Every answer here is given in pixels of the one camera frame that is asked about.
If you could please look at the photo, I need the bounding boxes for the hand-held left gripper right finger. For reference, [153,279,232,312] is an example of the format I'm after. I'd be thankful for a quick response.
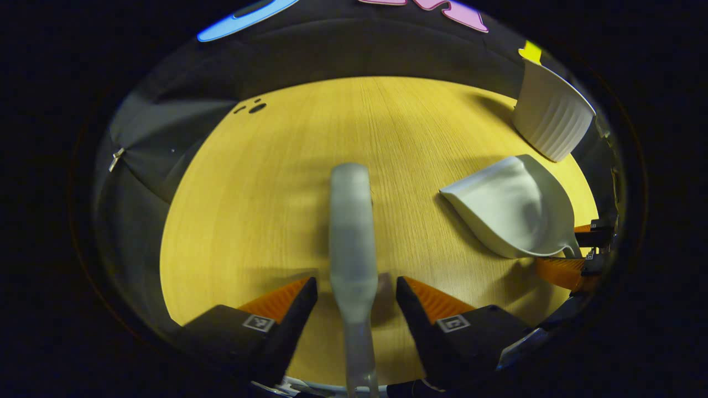
[395,276,534,387]

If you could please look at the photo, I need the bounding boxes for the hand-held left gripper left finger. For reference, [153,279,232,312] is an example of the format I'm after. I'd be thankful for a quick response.
[180,276,319,387]

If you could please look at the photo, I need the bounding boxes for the white dustpan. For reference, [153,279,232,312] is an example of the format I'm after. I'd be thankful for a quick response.
[440,154,582,259]

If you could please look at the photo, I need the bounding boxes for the small white broom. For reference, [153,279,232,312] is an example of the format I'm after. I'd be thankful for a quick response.
[329,163,379,398]

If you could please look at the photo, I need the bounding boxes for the white ribbed garbage bin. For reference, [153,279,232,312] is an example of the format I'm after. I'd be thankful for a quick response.
[512,58,597,163]

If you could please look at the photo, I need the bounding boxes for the black backdrop cloth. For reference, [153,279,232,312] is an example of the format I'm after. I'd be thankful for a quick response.
[94,0,616,332]

